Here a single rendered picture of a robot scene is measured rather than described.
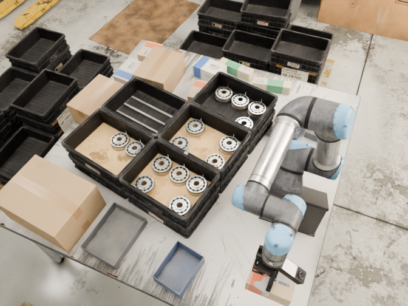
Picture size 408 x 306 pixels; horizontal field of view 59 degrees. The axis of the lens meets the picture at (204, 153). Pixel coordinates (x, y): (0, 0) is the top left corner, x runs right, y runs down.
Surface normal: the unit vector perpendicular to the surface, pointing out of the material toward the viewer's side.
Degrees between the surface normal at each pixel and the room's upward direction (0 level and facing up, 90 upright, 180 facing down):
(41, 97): 0
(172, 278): 0
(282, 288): 0
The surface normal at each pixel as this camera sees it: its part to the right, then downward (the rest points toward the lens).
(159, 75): -0.03, -0.58
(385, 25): -0.40, 0.53
